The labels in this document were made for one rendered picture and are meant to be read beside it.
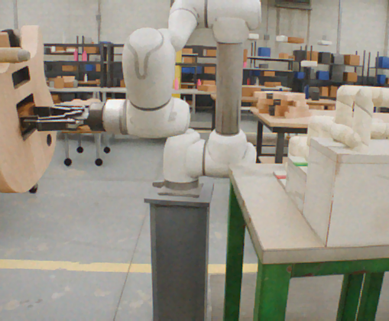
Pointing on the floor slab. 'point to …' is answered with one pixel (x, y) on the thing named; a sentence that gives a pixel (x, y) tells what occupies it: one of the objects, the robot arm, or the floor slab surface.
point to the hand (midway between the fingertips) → (29, 116)
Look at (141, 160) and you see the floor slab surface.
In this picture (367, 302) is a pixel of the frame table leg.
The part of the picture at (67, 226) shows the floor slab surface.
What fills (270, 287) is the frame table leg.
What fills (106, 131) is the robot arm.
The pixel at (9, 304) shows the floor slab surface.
